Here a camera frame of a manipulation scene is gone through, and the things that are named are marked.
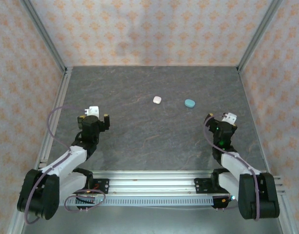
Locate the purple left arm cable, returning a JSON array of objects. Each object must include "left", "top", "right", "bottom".
[{"left": 24, "top": 106, "right": 106, "bottom": 224}]

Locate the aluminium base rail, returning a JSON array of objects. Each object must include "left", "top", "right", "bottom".
[{"left": 59, "top": 170, "right": 285, "bottom": 196}]

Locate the thin aluminium side rail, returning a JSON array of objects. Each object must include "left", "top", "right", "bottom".
[{"left": 237, "top": 69, "right": 272, "bottom": 176}]

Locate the aluminium frame rail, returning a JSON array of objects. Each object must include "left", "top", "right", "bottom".
[
  {"left": 272, "top": 195, "right": 299, "bottom": 234},
  {"left": 7, "top": 209, "right": 27, "bottom": 234}
]

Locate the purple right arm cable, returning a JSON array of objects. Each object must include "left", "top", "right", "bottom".
[{"left": 203, "top": 116, "right": 261, "bottom": 221}]

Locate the aluminium frame post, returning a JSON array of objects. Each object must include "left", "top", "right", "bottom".
[
  {"left": 237, "top": 0, "right": 283, "bottom": 73},
  {"left": 20, "top": 0, "right": 69, "bottom": 73}
]

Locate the slotted grey cable duct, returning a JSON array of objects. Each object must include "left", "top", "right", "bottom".
[{"left": 64, "top": 195, "right": 215, "bottom": 207}]

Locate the wide aluminium side rail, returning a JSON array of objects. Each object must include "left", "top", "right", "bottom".
[{"left": 38, "top": 68, "right": 74, "bottom": 171}]

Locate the grey metal sheet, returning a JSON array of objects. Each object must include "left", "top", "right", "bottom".
[{"left": 20, "top": 204, "right": 286, "bottom": 234}]

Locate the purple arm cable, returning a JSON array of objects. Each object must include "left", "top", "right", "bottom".
[
  {"left": 24, "top": 106, "right": 106, "bottom": 224},
  {"left": 203, "top": 116, "right": 261, "bottom": 221}
]

